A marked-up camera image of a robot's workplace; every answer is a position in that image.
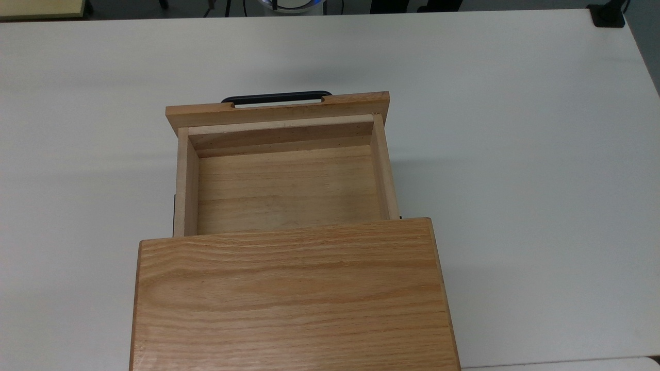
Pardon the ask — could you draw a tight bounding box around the wooden drawer cabinet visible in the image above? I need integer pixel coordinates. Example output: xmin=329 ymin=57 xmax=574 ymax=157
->
xmin=129 ymin=217 xmax=461 ymax=371

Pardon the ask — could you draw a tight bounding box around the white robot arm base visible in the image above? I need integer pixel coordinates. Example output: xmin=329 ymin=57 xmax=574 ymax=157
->
xmin=246 ymin=0 xmax=331 ymax=16

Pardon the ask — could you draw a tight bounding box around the wooden sliding drawer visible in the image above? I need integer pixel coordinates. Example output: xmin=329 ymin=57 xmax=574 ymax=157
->
xmin=166 ymin=92 xmax=401 ymax=238

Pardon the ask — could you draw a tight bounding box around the yellow-topped side table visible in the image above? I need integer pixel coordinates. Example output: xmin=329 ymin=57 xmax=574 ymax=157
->
xmin=0 ymin=0 xmax=87 ymax=21

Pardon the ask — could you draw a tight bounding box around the black table clamp mount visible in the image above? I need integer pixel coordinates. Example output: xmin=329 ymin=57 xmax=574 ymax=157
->
xmin=587 ymin=0 xmax=631 ymax=28

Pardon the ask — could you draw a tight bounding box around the black drawer handle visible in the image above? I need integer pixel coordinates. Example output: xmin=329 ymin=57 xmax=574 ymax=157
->
xmin=221 ymin=91 xmax=333 ymax=107

